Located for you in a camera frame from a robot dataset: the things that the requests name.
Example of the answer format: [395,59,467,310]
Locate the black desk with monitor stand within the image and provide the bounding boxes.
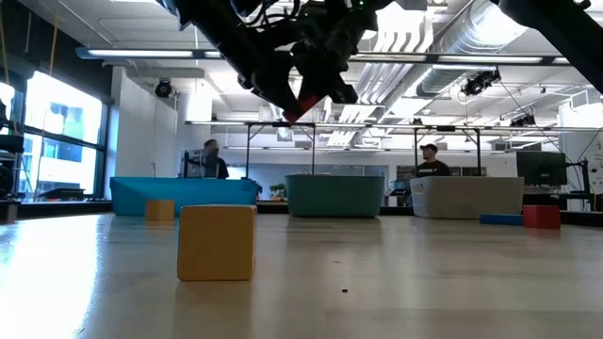
[522,157,597,212]

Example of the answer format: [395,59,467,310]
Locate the black computer monitor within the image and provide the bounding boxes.
[515,150,568,187]
[181,149,208,179]

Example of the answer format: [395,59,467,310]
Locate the red long wooden block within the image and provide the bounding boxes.
[282,92,325,124]

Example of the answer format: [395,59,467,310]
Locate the blue long wooden block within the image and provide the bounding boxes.
[479,214,525,227]

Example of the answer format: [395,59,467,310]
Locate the red wooden cube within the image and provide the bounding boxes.
[522,204,562,231]

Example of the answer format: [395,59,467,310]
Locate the person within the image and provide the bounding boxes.
[201,138,231,180]
[416,143,452,179]

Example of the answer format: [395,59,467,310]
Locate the black metal stand frame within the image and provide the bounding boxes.
[244,121,317,179]
[413,124,482,178]

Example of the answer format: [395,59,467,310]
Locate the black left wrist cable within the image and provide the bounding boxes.
[233,0,302,30]

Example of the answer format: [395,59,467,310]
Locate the black equipment stack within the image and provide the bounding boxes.
[0,101,25,202]

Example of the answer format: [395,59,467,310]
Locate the black bar with light strips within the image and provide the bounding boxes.
[74,46,574,66]

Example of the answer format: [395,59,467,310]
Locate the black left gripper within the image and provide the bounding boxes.
[236,43,303,124]

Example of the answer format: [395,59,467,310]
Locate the yellow wooden cube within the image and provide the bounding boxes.
[144,199,176,223]
[176,204,258,283]

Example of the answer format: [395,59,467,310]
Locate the teal plastic bin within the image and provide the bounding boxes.
[285,174,386,218]

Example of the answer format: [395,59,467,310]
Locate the black aluminium table frame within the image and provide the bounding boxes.
[18,200,603,227]

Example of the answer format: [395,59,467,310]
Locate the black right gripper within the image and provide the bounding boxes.
[293,8,379,105]

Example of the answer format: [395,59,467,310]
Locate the blue plastic bin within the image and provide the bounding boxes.
[109,176,259,218]

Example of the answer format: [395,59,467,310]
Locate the grey box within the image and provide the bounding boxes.
[0,200,21,225]

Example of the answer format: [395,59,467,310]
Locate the white plastic bin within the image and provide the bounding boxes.
[409,176,526,220]

